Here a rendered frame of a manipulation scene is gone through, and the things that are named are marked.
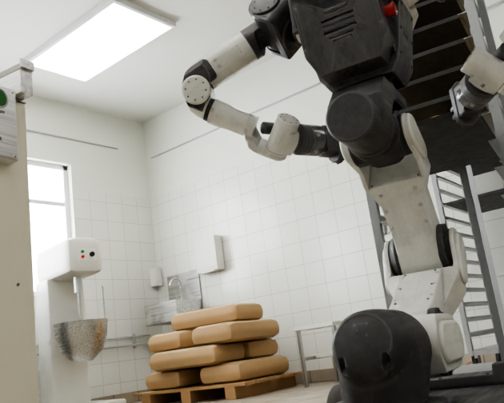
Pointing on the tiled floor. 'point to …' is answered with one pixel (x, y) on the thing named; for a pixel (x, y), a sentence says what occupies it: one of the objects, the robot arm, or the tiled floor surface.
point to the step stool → (317, 353)
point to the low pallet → (233, 390)
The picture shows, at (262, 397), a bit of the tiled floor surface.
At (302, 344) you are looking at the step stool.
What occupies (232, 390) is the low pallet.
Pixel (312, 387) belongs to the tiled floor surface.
